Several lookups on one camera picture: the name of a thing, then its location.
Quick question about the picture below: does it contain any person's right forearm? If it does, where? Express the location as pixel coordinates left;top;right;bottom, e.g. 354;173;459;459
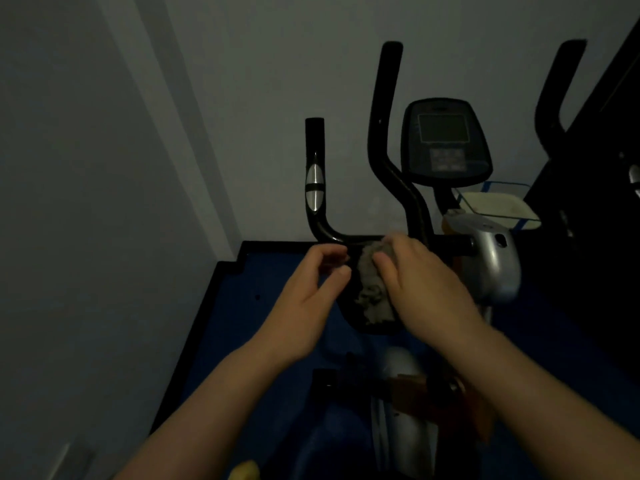
425;320;640;480

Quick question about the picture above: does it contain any person's right hand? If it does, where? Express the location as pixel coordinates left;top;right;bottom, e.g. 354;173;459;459
375;233;489;348

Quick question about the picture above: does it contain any black exercise bike console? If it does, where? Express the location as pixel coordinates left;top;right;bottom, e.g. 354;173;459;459
399;98;494;188

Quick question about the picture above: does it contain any white tray with blue tape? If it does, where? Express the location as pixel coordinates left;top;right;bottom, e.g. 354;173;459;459
452;181;542;231

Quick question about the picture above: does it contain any tall black swing arm handle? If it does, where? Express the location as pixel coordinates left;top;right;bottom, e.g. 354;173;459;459
367;41;437;245
533;39;589;160

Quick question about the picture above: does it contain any person's left hand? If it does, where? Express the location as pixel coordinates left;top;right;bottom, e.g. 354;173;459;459
256;243;353;368

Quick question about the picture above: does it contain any person's left forearm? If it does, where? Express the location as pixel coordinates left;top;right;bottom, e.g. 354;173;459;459
112;340;301;480

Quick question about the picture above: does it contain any large black object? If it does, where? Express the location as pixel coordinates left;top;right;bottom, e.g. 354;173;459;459
522;17;640;355

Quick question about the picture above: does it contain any silver exercise bike lower body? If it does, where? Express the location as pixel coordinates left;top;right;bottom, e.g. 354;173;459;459
369;345;451;480

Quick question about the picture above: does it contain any silver exercise bike housing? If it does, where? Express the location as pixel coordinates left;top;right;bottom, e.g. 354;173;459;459
442;211;522;306

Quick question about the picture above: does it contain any black handlebar with silver sensor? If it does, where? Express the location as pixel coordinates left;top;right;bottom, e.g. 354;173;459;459
304;117;477;258

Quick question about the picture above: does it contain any grey cleaning cloth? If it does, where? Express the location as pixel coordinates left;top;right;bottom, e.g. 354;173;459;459
354;238;402;326

